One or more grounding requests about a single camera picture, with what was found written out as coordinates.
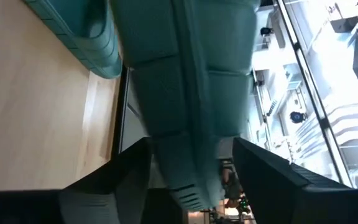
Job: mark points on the teal rubber slide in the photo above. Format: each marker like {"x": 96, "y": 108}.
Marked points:
{"x": 166, "y": 93}
{"x": 104, "y": 56}

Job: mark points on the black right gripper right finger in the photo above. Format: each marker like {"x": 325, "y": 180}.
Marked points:
{"x": 275, "y": 193}

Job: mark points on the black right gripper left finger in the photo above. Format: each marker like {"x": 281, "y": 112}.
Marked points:
{"x": 129, "y": 174}

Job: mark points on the black ceiling track bar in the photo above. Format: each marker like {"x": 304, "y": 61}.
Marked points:
{"x": 324, "y": 123}

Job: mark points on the black ceiling spotlight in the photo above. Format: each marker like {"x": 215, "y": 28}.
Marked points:
{"x": 266, "y": 31}
{"x": 297, "y": 117}

